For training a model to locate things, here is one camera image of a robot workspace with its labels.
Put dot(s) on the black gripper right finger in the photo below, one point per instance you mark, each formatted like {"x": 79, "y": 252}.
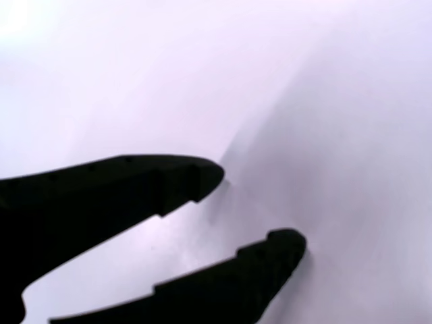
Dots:
{"x": 236, "y": 283}

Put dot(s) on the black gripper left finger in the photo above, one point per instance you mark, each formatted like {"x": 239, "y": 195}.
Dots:
{"x": 84, "y": 202}

